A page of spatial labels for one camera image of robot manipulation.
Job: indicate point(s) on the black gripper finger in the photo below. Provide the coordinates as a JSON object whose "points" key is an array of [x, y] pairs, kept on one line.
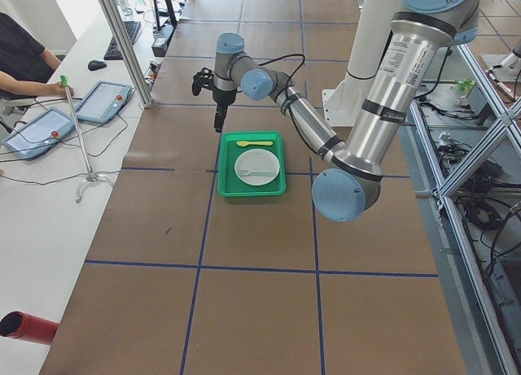
{"points": [[221, 121], [217, 122]]}

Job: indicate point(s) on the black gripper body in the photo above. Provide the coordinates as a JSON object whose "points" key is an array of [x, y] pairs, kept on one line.
{"points": [[223, 96]]}

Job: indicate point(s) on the yellow plastic spoon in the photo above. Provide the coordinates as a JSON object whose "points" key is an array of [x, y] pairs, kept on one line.
{"points": [[254, 143]]}

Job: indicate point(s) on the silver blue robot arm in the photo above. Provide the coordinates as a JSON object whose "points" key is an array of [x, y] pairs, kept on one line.
{"points": [[395, 43]]}

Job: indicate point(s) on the white plastic spoon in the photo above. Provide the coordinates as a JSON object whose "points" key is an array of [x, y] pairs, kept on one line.
{"points": [[247, 173]]}

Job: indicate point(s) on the green plastic tray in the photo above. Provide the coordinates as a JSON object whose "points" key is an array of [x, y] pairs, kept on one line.
{"points": [[229, 184]]}

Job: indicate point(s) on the white round plate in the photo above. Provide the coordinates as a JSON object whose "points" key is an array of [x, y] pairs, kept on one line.
{"points": [[258, 160]]}

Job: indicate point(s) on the far teach pendant tablet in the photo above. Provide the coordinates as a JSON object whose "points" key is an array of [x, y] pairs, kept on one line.
{"points": [[103, 102]]}

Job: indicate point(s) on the teach pendant tablet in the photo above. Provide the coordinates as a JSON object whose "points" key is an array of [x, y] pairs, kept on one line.
{"points": [[40, 134], [103, 102]]}

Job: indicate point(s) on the black computer mouse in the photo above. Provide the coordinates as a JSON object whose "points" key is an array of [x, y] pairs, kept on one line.
{"points": [[95, 65]]}

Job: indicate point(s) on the metal rod stand green tip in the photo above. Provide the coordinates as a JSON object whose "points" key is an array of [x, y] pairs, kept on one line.
{"points": [[92, 177]]}

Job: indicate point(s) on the brown paper table cover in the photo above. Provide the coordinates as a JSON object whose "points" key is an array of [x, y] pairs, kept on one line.
{"points": [[180, 280]]}

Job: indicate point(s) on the near teach pendant tablet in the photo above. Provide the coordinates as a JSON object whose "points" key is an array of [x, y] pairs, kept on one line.
{"points": [[40, 134]]}

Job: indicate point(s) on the person in black shirt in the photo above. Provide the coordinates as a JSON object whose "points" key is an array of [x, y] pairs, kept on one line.
{"points": [[26, 65]]}

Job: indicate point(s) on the red cylinder tube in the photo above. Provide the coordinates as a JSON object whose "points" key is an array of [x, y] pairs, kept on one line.
{"points": [[29, 328]]}

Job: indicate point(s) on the aluminium frame post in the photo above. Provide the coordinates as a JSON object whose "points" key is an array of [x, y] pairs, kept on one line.
{"points": [[130, 59]]}

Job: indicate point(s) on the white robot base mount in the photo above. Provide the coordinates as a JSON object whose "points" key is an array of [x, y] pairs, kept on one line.
{"points": [[340, 108]]}

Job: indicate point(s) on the aluminium frame rail right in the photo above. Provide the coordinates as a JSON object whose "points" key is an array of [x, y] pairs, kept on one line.
{"points": [[463, 143]]}

